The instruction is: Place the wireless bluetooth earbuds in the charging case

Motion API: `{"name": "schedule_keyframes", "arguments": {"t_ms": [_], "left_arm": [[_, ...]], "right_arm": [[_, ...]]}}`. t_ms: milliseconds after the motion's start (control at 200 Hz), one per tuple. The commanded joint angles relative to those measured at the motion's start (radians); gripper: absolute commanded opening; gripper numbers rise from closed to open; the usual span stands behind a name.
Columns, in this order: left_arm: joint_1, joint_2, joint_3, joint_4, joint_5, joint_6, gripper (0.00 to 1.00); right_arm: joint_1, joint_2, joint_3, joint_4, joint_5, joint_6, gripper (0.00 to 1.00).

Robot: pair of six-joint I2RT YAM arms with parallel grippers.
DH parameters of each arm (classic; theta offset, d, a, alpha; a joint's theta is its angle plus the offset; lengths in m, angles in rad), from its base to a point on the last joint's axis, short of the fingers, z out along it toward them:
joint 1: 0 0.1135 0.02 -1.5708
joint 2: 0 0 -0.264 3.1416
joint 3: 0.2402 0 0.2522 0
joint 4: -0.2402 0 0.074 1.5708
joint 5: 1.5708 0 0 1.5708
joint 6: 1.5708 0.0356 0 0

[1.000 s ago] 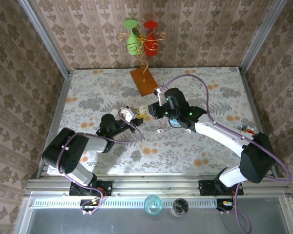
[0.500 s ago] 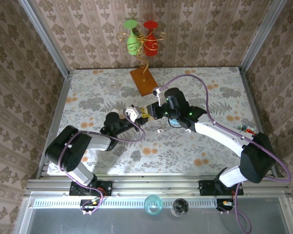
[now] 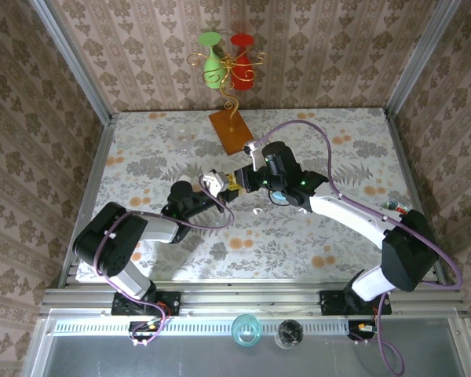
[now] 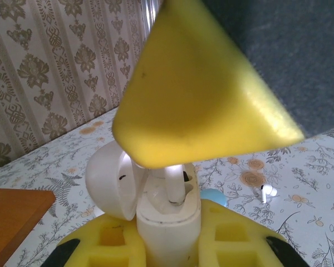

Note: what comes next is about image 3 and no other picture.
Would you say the clear wine glass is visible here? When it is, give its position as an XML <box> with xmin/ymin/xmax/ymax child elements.
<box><xmin>167</xmin><ymin>122</ymin><xmax>194</xmax><ymax>153</ymax></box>

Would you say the red wine glass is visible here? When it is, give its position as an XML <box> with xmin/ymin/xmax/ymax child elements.
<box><xmin>230</xmin><ymin>33</ymin><xmax>257</xmax><ymax>92</ymax></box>

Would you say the green wine glass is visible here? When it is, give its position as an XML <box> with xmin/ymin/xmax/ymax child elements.
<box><xmin>198</xmin><ymin>31</ymin><xmax>225</xmax><ymax>90</ymax></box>

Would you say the patterned bowl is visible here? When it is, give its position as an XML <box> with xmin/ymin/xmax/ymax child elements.
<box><xmin>384</xmin><ymin>199</ymin><xmax>411</xmax><ymax>215</ymax></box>

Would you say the teal drinking glass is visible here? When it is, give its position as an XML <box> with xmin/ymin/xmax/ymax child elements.
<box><xmin>231</xmin><ymin>313</ymin><xmax>263</xmax><ymax>347</ymax></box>

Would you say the black connector block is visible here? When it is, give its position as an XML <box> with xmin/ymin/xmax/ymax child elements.
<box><xmin>347</xmin><ymin>320</ymin><xmax>379</xmax><ymax>342</ymax></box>
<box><xmin>128</xmin><ymin>320</ymin><xmax>162</xmax><ymax>343</ymax></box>

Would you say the clear drinking glass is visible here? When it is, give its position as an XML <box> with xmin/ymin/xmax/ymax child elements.
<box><xmin>274</xmin><ymin>318</ymin><xmax>305</xmax><ymax>350</ymax></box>

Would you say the grey metal shelf panel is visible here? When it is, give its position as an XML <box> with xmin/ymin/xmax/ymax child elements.
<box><xmin>23</xmin><ymin>309</ymin><xmax>471</xmax><ymax>377</ymax></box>

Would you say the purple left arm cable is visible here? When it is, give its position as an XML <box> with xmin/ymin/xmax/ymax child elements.
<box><xmin>93</xmin><ymin>175</ymin><xmax>236</xmax><ymax>346</ymax></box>

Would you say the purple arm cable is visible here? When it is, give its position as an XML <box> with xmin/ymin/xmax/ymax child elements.
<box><xmin>93</xmin><ymin>175</ymin><xmax>236</xmax><ymax>346</ymax></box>
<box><xmin>250</xmin><ymin>119</ymin><xmax>465</xmax><ymax>376</ymax></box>

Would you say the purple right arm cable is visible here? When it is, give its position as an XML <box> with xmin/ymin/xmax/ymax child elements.
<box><xmin>250</xmin><ymin>119</ymin><xmax>465</xmax><ymax>376</ymax></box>

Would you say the gold wire holder, wooden base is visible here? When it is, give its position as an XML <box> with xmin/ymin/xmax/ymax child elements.
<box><xmin>186</xmin><ymin>50</ymin><xmax>268</xmax><ymax>157</ymax></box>

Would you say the aluminium table edge rail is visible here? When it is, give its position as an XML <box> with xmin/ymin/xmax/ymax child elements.
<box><xmin>57</xmin><ymin>115</ymin><xmax>117</xmax><ymax>290</ymax></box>
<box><xmin>383</xmin><ymin>106</ymin><xmax>456</xmax><ymax>287</ymax></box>

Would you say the wide aluminium extrusion rail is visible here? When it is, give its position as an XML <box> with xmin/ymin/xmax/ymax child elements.
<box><xmin>38</xmin><ymin>279</ymin><xmax>469</xmax><ymax>317</ymax></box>

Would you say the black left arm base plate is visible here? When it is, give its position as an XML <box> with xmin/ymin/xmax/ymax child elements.
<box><xmin>111</xmin><ymin>290</ymin><xmax>181</xmax><ymax>317</ymax></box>

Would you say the slotted metal cable duct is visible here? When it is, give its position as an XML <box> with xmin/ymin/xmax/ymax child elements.
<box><xmin>50</xmin><ymin>320</ymin><xmax>456</xmax><ymax>335</ymax></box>

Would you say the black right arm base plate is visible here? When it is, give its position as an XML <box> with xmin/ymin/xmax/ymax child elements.
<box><xmin>319</xmin><ymin>289</ymin><xmax>393</xmax><ymax>316</ymax></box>

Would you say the aluminium frame post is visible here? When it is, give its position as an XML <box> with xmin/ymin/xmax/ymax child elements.
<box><xmin>385</xmin><ymin>0</ymin><xmax>463</xmax><ymax>117</ymax></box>
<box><xmin>27</xmin><ymin>0</ymin><xmax>115</xmax><ymax>126</ymax></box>

